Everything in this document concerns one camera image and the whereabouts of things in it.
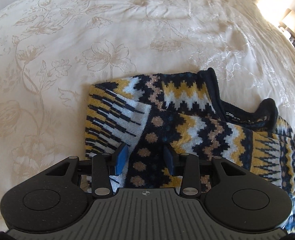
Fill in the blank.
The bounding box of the navy yellow patterned knit sweater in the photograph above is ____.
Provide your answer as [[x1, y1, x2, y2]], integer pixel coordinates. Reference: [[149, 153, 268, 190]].
[[85, 69, 295, 232]]

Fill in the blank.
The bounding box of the white floral embroidered bedspread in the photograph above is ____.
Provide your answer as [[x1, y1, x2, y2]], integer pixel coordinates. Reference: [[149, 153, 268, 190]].
[[0, 0, 295, 231]]

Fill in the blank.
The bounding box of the cream right bedside lamp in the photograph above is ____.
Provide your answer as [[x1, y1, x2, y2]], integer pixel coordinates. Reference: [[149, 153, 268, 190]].
[[279, 8, 295, 34]]

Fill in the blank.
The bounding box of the dark picture frame right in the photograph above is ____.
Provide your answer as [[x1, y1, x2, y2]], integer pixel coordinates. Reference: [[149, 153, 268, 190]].
[[290, 36, 295, 48]]

